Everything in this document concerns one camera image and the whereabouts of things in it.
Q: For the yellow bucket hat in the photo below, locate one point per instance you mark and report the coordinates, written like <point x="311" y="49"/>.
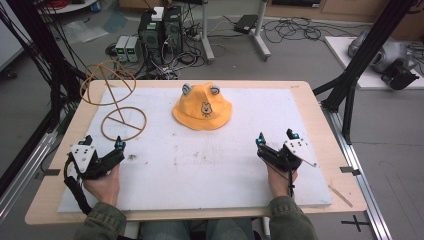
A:
<point x="202" y="106"/>

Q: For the black flat box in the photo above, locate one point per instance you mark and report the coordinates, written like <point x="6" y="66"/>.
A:
<point x="246" y="24"/>

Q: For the white floor board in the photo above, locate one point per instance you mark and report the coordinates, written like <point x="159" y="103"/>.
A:
<point x="366" y="66"/>

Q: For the black frame post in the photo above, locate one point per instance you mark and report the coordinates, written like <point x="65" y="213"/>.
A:
<point x="363" y="56"/>
<point x="43" y="50"/>

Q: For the person's left hand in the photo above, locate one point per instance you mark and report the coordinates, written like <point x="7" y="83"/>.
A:
<point x="101" y="186"/>

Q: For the aluminium rail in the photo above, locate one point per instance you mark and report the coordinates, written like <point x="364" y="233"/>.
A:
<point x="358" y="173"/>
<point x="26" y="170"/>

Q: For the grey robot head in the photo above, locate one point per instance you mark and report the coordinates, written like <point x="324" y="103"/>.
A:
<point x="383" y="55"/>

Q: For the person's right hand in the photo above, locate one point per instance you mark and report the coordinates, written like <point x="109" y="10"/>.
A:
<point x="280" y="182"/>

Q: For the black computer tower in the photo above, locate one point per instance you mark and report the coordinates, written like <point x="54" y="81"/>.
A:
<point x="150" y="36"/>
<point x="173" y="30"/>

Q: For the white box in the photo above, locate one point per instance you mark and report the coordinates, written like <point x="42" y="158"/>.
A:
<point x="157" y="14"/>

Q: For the grey power supply unit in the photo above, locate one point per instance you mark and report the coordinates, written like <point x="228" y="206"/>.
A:
<point x="132" y="49"/>
<point x="121" y="48"/>

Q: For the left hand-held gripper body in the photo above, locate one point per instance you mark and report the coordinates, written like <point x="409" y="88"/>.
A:
<point x="87" y="160"/>

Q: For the person's legs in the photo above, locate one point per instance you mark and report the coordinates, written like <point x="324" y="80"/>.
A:
<point x="196" y="230"/>

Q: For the grey metal stand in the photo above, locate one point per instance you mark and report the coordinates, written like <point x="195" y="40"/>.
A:
<point x="233" y="33"/>

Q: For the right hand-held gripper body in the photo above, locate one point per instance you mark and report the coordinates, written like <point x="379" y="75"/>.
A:
<point x="289" y="154"/>

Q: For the white foam mat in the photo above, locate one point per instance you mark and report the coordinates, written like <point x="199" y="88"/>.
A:
<point x="196" y="146"/>

